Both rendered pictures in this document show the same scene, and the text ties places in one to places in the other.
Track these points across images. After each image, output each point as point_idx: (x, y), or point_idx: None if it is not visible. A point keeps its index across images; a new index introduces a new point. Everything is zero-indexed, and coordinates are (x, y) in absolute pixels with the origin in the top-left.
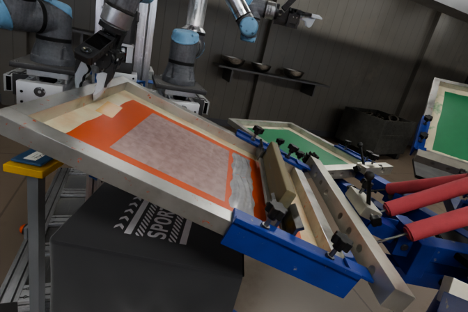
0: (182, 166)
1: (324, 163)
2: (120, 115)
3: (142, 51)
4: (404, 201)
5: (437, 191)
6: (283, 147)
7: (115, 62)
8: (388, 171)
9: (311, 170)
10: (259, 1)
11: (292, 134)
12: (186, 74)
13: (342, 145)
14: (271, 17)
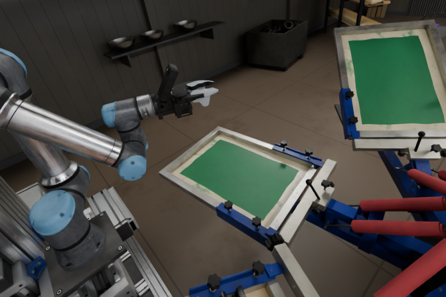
0: None
1: (275, 187)
2: None
3: (7, 240)
4: (395, 295)
5: (423, 273)
6: (229, 187)
7: None
8: (334, 168)
9: (285, 274)
10: (125, 108)
11: (227, 148)
12: (88, 248)
13: (279, 145)
14: (154, 116)
